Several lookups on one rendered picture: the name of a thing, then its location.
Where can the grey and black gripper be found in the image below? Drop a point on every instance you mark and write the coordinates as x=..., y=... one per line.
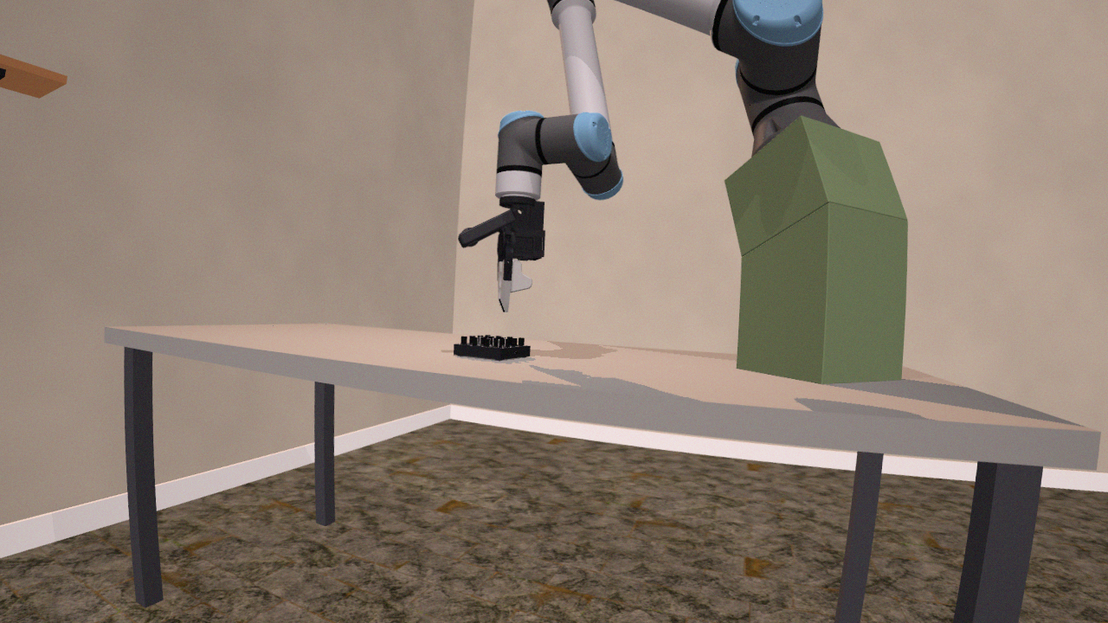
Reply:
x=526, y=237

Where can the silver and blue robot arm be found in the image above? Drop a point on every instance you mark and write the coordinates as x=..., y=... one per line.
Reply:
x=776, y=43

